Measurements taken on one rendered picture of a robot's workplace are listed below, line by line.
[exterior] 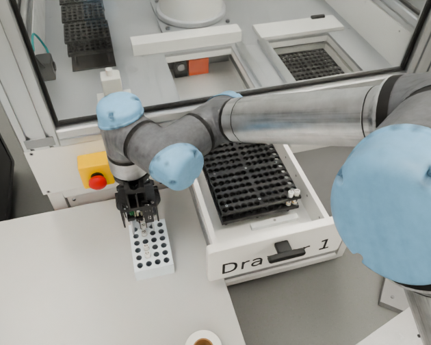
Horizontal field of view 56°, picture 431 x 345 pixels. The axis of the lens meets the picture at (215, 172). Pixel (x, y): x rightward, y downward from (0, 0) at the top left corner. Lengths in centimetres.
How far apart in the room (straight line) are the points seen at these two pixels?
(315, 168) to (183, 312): 63
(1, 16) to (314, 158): 86
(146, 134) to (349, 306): 135
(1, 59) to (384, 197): 69
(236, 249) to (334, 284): 111
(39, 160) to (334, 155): 81
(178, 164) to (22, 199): 167
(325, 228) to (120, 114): 44
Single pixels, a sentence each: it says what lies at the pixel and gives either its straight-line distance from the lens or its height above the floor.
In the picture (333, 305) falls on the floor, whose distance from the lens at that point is 179.
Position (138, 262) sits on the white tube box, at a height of 80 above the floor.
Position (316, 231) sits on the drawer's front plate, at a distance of 82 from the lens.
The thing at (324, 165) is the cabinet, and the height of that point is 68.
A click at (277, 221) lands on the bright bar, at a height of 85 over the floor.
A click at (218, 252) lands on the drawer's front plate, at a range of 76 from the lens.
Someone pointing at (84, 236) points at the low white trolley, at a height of 76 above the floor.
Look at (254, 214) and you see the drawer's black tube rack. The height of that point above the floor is 87.
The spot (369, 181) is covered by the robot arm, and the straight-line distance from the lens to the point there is 34.
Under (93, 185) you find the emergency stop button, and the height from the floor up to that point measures 88.
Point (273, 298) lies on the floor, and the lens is 176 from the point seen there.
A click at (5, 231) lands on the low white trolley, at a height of 76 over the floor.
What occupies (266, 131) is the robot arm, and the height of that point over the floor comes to 118.
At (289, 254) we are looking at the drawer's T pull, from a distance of 78.
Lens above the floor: 157
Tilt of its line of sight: 47 degrees down
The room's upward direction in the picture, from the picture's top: 1 degrees clockwise
